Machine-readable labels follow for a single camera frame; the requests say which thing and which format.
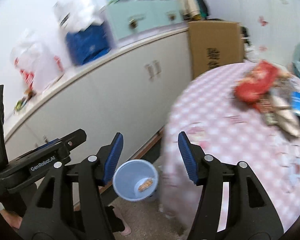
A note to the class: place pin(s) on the white plastic bag red print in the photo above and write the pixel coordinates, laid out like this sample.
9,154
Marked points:
38,66

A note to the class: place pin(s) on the mint green drawer chest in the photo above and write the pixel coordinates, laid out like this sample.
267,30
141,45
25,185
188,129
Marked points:
134,17

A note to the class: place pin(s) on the pink slipper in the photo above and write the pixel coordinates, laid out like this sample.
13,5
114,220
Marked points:
116,221

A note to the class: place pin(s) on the brown cardboard box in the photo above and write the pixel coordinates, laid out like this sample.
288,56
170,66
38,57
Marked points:
214,44

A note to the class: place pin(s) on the long white cabinet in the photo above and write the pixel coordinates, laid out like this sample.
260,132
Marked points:
128,91

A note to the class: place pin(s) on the hanging beige and green clothes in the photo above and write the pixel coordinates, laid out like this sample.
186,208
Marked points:
193,10

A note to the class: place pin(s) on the dark printed snack wrapper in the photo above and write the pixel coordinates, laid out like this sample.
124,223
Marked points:
276,108

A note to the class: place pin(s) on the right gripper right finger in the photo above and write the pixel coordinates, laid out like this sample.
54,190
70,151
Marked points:
233,203

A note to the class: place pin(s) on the pink checkered bed sheet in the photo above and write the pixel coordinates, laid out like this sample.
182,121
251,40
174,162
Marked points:
228,129

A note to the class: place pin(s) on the red snack bag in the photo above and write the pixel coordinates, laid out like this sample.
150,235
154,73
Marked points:
256,83

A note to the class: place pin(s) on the orange wrapper inside bin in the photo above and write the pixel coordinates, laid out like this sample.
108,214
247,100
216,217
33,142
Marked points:
145,185

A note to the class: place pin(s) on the light blue trash bin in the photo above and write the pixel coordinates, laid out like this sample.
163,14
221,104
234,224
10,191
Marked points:
130,175

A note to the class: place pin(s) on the pink butterfly wall sticker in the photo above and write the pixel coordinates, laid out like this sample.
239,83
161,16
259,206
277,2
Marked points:
262,21

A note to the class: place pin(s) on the small items on cabinet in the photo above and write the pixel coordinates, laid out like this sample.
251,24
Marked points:
28,95

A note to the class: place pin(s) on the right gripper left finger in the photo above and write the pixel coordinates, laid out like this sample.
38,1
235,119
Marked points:
51,212

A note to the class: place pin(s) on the white bag on blue box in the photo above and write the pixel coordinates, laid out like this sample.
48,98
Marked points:
77,15

